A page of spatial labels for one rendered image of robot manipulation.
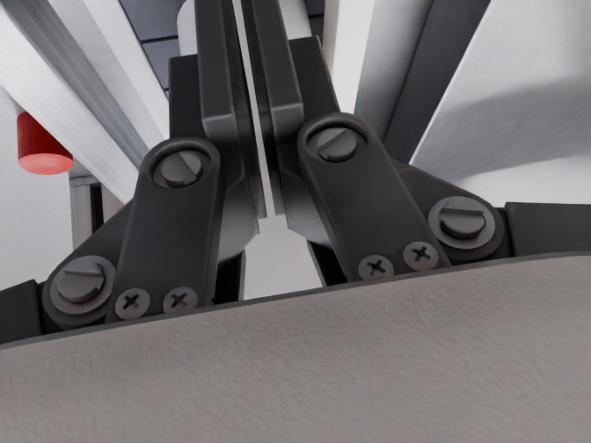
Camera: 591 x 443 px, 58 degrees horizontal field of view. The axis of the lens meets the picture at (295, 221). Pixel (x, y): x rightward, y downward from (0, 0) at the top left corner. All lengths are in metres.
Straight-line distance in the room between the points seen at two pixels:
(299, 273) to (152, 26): 0.12
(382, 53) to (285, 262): 0.24
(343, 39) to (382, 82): 0.21
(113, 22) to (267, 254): 0.12
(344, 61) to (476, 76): 0.13
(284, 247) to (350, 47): 0.08
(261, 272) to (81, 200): 0.34
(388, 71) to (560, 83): 0.11
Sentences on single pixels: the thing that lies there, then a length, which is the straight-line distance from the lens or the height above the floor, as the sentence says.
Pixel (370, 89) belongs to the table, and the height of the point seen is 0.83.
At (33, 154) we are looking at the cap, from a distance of 0.38.
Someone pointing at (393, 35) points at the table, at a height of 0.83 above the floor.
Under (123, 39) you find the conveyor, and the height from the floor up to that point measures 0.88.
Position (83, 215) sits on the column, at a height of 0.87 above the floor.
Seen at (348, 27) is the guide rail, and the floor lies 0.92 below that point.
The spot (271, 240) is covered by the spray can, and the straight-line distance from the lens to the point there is 0.16.
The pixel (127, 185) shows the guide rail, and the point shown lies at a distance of 0.16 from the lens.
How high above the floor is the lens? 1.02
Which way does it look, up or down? 16 degrees down
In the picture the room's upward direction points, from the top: 170 degrees clockwise
